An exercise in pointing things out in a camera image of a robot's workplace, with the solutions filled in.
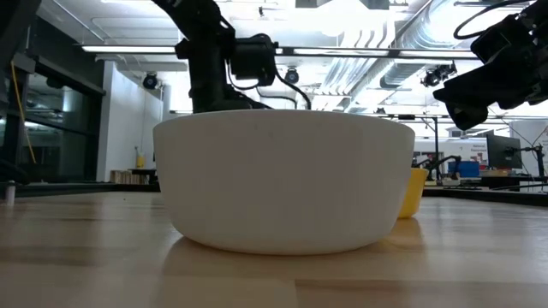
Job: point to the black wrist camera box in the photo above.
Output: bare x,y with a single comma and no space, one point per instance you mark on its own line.
253,60
496,38

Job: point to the small yellow container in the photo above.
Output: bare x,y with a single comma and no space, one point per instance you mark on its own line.
140,161

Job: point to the black pole stand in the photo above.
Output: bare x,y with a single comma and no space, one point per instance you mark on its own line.
436,145

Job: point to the short white post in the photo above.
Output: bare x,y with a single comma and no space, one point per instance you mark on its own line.
10,193

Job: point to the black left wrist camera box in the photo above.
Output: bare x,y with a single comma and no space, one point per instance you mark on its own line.
253,60

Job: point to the blue storage bin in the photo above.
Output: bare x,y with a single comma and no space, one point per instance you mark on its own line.
464,169

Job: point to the wooden boxes stack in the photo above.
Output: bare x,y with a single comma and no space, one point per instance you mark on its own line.
128,176

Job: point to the long fluorescent ceiling light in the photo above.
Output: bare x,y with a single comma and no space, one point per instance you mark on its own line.
128,49

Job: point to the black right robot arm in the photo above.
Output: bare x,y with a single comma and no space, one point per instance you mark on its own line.
537,15

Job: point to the black framed glass partition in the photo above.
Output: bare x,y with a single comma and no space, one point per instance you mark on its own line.
55,128

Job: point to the yellow bowl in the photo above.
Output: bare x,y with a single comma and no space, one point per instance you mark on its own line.
412,192

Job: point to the ceiling light rail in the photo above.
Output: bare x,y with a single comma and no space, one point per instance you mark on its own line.
377,52

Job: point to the black ceiling spotlight cluster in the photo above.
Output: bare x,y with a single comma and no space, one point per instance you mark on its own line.
437,75

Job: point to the white bowl with blue inside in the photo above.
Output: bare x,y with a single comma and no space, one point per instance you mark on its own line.
282,179

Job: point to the round black ceiling camera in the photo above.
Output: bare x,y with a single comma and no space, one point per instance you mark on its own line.
292,76
150,81

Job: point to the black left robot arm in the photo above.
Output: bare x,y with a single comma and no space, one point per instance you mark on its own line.
192,17

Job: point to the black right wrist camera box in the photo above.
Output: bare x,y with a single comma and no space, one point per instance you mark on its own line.
496,38

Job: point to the white wall poster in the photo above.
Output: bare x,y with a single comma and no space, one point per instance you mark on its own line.
478,153

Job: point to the black workbench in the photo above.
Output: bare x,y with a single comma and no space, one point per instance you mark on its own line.
492,192

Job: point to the black computer monitor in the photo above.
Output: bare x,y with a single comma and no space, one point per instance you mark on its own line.
503,152

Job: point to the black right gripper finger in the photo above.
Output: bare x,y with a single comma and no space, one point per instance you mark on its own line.
467,116
464,94

